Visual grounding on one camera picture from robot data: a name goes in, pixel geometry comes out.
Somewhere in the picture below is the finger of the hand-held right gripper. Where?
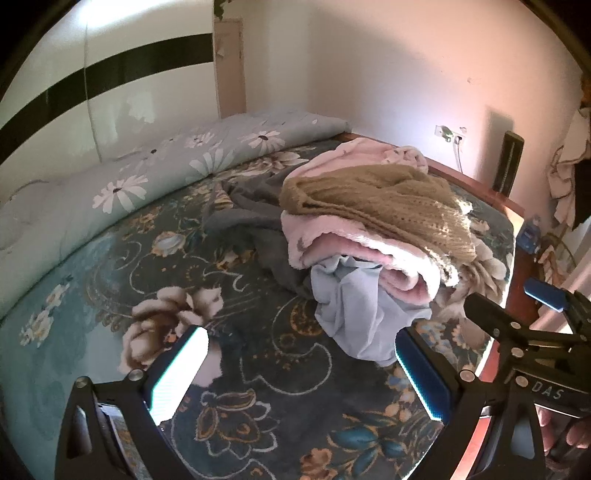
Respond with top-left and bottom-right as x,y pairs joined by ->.
463,294 -> 536,352
524,278 -> 591,333

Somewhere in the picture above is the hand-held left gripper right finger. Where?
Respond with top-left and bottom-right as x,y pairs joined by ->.
394,329 -> 548,480

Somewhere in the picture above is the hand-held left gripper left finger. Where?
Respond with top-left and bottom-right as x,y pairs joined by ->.
54,325 -> 211,480

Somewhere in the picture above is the tan knitted sweater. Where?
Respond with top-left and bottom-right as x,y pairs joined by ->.
279,164 -> 478,271

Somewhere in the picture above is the person's right hand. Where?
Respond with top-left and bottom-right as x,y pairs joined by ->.
538,406 -> 591,462

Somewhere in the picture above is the blue plastic bottle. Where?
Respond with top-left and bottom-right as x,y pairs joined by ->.
517,215 -> 543,254

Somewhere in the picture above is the light blue garment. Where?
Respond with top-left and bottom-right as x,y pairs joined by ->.
309,254 -> 435,367

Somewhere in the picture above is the dark teal floral blanket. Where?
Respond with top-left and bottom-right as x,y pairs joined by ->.
0,138 -> 515,480

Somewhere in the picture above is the dark hanging garment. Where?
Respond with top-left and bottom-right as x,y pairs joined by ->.
571,157 -> 591,230

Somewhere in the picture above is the white floral hanging cloth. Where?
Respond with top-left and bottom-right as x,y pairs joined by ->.
547,108 -> 591,222

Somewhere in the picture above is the black speaker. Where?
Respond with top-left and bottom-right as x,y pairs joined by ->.
492,130 -> 525,195

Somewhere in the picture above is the pink fleece garment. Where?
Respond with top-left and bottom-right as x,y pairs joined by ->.
284,138 -> 462,305

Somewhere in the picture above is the dark grey garment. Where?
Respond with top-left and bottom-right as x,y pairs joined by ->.
203,178 -> 319,301

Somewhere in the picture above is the light blue daisy quilt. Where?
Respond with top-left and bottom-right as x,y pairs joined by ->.
0,111 -> 352,319

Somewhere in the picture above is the white wardrobe with black stripe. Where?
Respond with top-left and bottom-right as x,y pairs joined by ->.
0,0 -> 220,204

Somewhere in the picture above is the beige wooden trim panel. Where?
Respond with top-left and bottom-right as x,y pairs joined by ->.
213,17 -> 245,120

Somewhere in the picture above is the white wall socket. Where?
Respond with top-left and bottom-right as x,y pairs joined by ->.
434,124 -> 468,141

